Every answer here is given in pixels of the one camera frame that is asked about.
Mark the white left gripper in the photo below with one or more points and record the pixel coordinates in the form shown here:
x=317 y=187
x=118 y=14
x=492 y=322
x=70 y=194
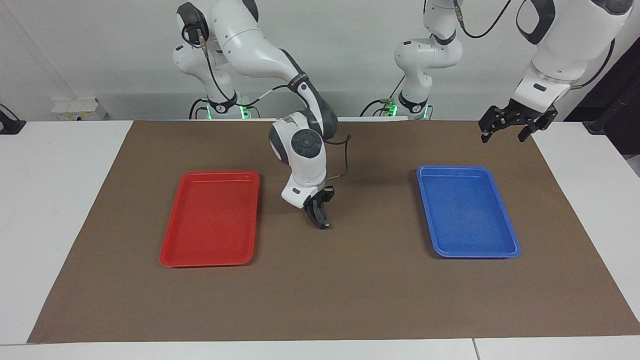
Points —
x=537 y=95

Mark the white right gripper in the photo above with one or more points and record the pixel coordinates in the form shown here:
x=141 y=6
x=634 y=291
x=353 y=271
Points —
x=297 y=196

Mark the curved brake shoe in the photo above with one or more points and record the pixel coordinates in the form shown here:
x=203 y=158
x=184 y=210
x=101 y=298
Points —
x=319 y=219

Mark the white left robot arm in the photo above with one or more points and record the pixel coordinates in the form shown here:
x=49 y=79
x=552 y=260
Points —
x=570 y=40

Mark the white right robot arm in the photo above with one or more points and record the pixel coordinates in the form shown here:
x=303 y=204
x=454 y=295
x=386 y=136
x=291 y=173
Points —
x=250 y=45

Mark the brown table mat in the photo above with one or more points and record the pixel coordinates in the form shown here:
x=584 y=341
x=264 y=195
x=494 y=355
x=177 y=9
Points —
x=350 y=290

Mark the blue plastic tray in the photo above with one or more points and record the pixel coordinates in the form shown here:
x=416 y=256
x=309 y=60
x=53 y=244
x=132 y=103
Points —
x=465 y=215

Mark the dark side furniture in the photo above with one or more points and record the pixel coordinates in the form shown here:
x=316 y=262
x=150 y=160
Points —
x=620 y=110

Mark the red plastic tray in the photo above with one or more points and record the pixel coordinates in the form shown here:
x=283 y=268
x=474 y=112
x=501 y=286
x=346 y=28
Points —
x=210 y=220

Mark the black stand foot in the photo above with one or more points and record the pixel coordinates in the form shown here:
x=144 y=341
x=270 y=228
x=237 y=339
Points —
x=10 y=125

